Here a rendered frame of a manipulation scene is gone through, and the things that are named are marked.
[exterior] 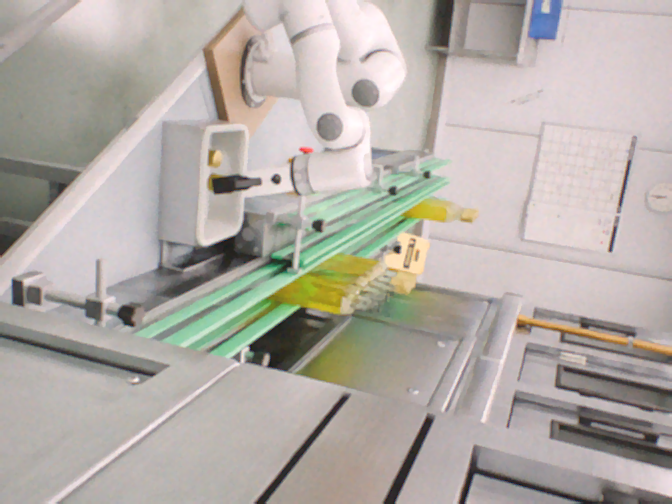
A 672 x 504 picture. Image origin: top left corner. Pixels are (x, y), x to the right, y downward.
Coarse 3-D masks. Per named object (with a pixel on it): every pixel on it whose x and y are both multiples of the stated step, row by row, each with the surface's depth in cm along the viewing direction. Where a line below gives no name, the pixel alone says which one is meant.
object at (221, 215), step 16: (208, 128) 126; (224, 128) 130; (240, 128) 136; (208, 144) 140; (224, 144) 141; (240, 144) 140; (224, 160) 142; (240, 160) 141; (208, 176) 142; (208, 192) 144; (240, 192) 143; (208, 208) 145; (224, 208) 144; (240, 208) 143; (208, 224) 142; (224, 224) 144; (240, 224) 144; (208, 240) 132
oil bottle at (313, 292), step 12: (300, 276) 149; (312, 276) 150; (288, 288) 148; (300, 288) 147; (312, 288) 146; (324, 288) 145; (336, 288) 145; (348, 288) 145; (276, 300) 149; (288, 300) 148; (300, 300) 147; (312, 300) 146; (324, 300) 146; (336, 300) 145; (348, 300) 144; (336, 312) 145; (348, 312) 145
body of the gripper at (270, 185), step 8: (264, 168) 128; (272, 168) 127; (280, 168) 127; (288, 168) 126; (248, 176) 128; (256, 176) 128; (264, 176) 127; (272, 176) 128; (280, 176) 127; (288, 176) 126; (264, 184) 127; (272, 184) 127; (280, 184) 127; (288, 184) 126; (248, 192) 129; (256, 192) 128; (264, 192) 128; (272, 192) 128; (280, 192) 128; (296, 192) 129
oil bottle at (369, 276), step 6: (324, 264) 160; (330, 264) 160; (336, 270) 156; (342, 270) 157; (348, 270) 157; (354, 270) 158; (360, 270) 158; (366, 276) 155; (372, 276) 157; (372, 282) 156
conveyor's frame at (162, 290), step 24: (384, 168) 240; (288, 192) 174; (336, 192) 188; (216, 264) 140; (240, 264) 141; (120, 288) 119; (144, 288) 121; (168, 288) 122; (192, 288) 124; (216, 288) 131; (48, 312) 105; (72, 312) 106; (168, 312) 116
